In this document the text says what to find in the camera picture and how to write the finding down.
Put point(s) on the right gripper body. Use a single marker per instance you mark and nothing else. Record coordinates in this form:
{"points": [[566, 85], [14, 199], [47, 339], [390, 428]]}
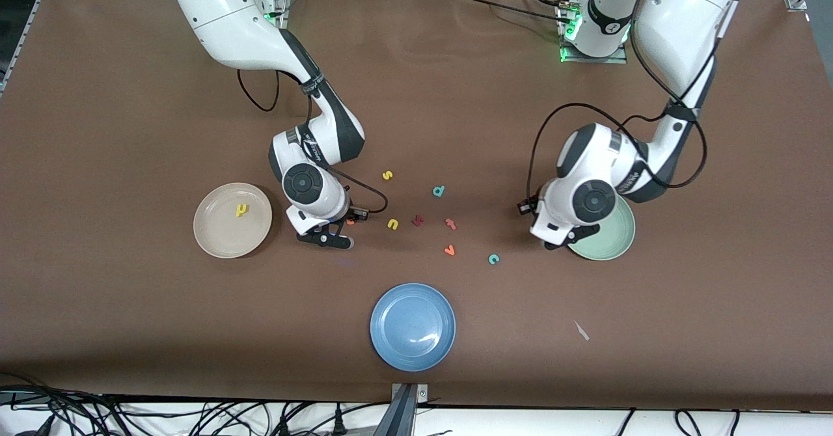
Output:
{"points": [[349, 215]]}

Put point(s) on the yellow letter h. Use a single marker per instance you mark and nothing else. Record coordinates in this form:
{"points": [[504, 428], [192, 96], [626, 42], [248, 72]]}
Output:
{"points": [[241, 211]]}

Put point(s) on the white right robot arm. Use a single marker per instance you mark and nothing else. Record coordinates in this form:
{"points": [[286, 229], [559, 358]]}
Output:
{"points": [[228, 19]]}

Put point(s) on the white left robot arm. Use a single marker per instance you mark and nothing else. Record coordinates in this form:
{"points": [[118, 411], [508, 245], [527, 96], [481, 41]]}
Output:
{"points": [[683, 19]]}

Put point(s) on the dark red letter k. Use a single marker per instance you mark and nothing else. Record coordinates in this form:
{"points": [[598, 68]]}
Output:
{"points": [[418, 220]]}

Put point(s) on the green plate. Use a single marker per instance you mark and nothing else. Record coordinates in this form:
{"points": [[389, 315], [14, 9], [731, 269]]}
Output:
{"points": [[615, 237]]}

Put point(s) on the teal letter d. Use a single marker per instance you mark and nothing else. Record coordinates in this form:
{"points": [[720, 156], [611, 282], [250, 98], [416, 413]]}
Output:
{"points": [[438, 192]]}

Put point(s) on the beige brown plate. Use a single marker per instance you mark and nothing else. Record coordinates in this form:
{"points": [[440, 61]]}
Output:
{"points": [[224, 237]]}

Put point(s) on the white paper scrap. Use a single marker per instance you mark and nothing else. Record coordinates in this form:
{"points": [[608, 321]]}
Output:
{"points": [[582, 331]]}

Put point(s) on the blue plate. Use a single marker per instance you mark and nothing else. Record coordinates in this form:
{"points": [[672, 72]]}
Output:
{"points": [[412, 319]]}

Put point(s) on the brown table cover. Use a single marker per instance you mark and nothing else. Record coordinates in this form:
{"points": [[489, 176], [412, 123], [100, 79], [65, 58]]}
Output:
{"points": [[416, 97]]}

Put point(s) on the black plug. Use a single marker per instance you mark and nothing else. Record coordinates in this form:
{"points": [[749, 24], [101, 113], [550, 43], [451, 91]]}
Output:
{"points": [[284, 426], [338, 420]]}

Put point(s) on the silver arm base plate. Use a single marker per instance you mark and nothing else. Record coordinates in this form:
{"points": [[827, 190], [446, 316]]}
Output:
{"points": [[284, 13], [612, 60]]}

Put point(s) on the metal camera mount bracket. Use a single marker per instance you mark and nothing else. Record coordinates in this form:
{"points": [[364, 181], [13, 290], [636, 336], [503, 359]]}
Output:
{"points": [[400, 416]]}

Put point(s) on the metal corner bracket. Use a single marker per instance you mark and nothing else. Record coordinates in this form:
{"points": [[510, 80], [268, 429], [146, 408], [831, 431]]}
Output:
{"points": [[797, 1]]}

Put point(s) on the aluminium frame rail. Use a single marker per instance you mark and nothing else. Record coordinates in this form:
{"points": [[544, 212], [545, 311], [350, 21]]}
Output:
{"points": [[25, 32]]}

